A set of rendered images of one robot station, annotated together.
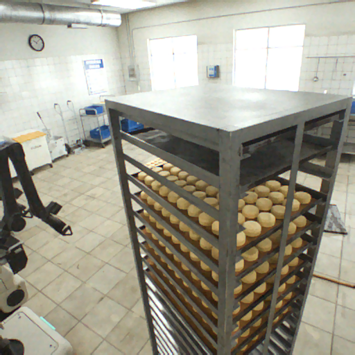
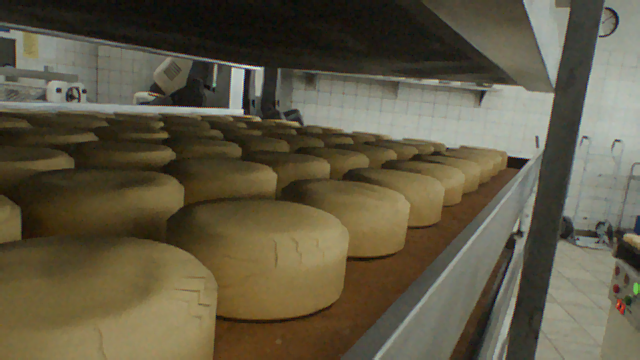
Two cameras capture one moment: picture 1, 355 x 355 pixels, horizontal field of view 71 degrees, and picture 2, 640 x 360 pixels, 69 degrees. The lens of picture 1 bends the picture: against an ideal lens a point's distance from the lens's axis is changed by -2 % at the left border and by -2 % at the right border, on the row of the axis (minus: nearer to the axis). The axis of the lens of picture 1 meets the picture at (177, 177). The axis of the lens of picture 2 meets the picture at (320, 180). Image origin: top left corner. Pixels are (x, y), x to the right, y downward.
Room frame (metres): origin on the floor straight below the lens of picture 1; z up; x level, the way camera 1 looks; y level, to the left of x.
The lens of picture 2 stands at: (0.75, -0.46, 1.28)
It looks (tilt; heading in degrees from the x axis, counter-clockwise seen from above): 10 degrees down; 60
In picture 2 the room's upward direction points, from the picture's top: 6 degrees clockwise
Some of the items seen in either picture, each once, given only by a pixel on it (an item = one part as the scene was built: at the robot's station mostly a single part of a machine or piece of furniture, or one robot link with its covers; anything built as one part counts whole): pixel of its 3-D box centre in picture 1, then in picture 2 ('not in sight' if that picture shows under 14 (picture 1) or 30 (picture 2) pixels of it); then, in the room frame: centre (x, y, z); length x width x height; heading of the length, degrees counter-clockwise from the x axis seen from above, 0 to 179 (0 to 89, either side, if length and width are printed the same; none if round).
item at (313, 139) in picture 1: (250, 126); not in sight; (0.95, -0.29, 1.68); 0.64 x 0.03 x 0.03; 33
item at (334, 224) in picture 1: (323, 216); not in sight; (2.55, -1.78, 0.02); 0.60 x 0.40 x 0.03; 160
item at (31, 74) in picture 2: not in sight; (37, 74); (0.61, 3.99, 1.23); 0.58 x 0.19 x 0.07; 146
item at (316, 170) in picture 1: (249, 148); not in sight; (0.95, -0.29, 1.59); 0.64 x 0.03 x 0.03; 33
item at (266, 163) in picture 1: (213, 139); not in sight; (0.83, -0.13, 1.68); 0.60 x 0.40 x 0.02; 33
